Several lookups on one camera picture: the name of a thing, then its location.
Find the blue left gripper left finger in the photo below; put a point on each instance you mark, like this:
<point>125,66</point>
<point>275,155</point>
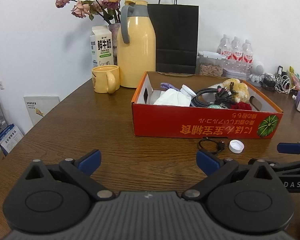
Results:
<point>89,163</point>

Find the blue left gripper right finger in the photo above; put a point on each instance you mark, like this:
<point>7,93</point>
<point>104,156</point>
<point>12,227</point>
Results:
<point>208,162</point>

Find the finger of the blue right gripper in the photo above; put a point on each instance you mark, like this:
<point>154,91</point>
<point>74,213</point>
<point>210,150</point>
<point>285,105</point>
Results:
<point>288,148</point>

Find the red fabric rose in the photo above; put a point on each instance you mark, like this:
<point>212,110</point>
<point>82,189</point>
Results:
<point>241,106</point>

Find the white yellow plush hamster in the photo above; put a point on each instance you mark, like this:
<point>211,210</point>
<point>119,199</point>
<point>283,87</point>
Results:
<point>239,90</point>

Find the white tissue wad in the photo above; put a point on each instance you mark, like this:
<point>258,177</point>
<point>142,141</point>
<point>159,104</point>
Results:
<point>172,97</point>

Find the purple cloth pouch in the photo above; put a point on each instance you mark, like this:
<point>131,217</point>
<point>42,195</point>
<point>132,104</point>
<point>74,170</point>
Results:
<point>167,86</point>

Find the white jar lid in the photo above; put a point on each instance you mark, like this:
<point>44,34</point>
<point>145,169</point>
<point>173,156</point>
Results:
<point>188,92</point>

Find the white round container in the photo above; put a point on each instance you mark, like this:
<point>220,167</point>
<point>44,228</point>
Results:
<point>236,146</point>

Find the colourful snack packet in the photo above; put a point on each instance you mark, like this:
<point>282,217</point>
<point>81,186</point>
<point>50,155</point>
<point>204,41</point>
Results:
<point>295,78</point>

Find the red orange cardboard box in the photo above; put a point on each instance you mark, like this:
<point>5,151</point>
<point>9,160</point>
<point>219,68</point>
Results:
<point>151,120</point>

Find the blue white box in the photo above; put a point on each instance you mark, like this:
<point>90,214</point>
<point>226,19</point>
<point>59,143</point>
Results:
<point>9,138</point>

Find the yellow mug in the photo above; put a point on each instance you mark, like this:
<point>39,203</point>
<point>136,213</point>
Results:
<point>106,79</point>

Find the small white robot toy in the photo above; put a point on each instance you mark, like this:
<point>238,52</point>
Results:
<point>256,72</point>

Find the white tin box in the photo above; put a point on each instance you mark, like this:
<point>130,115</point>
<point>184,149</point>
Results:
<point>230,73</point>

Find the clear snack container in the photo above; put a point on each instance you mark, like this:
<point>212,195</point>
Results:
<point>210,63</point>

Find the water bottle right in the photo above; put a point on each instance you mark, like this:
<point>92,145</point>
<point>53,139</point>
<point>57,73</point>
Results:
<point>248,55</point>

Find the water bottle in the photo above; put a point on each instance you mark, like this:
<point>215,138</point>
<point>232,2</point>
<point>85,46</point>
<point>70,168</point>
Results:
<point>236,52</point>
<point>248,55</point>
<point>225,48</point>

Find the water bottle middle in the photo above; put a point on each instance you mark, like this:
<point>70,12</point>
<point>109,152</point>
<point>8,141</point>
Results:
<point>236,52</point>

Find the water bottle left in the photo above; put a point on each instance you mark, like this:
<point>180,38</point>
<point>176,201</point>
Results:
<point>225,48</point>

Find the white milk carton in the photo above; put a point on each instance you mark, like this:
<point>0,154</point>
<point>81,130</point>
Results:
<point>101,46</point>

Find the yellow thermos jug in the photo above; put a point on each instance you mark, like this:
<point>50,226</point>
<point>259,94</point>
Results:
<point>136,43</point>

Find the glass flower vase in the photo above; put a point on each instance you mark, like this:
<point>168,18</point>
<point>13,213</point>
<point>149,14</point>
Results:
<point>114,29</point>

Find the black paper bag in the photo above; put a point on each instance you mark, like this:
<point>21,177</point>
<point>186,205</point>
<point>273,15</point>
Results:
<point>176,28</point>

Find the dried pink rose bouquet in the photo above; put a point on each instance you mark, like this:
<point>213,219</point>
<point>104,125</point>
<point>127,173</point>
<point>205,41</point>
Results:
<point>109,10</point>

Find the white wall calendar board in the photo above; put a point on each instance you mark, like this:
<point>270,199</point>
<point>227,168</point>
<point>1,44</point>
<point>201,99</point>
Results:
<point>39,106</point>

